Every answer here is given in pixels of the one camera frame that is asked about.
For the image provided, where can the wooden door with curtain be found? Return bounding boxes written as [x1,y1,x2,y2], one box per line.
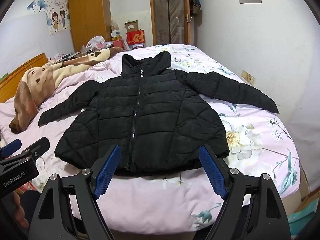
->
[149,0,192,47]

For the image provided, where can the cartoon couple wall poster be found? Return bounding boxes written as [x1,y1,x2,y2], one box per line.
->
[46,0,71,36]

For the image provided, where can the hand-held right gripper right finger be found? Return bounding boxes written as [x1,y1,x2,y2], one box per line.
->
[199,144,292,240]

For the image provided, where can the blue flower wall sticker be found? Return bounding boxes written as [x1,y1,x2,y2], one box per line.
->
[26,0,48,13]

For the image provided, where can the person's dark trousers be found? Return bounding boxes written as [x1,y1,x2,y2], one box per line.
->
[21,190,42,228]

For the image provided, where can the pink floral duvet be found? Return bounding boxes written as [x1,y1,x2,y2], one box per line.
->
[0,44,301,236]

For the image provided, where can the teal cardboard box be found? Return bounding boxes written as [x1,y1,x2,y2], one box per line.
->
[287,204,317,228]

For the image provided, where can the open cardboard box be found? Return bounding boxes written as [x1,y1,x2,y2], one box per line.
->
[124,20,139,32]

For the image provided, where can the wooden headboard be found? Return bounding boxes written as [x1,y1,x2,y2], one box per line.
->
[0,52,48,103]

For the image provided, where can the small red cardboard box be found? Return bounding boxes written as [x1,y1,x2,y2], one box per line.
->
[112,39,126,51]

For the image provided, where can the wooden wardrobe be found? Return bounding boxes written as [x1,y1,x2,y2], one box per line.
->
[68,0,112,52]

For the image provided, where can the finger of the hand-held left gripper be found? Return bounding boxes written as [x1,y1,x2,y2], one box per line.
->
[0,138,22,158]
[21,137,51,161]

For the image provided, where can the brown cardboard box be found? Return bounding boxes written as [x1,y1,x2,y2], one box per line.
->
[299,167,320,213]

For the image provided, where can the brown dog print blanket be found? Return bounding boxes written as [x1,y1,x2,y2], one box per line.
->
[9,47,127,134]

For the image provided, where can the black puffer jacket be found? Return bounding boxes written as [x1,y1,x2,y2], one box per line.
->
[37,51,280,173]

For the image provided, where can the white plastic bag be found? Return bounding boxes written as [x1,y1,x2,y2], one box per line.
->
[80,35,106,53]

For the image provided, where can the person's left hand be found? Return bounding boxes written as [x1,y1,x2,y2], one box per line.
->
[11,191,26,227]

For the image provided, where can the red gift box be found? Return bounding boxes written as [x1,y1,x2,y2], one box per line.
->
[126,30,146,46]

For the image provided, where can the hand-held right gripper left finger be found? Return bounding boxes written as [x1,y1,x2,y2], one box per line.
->
[29,144,122,240]

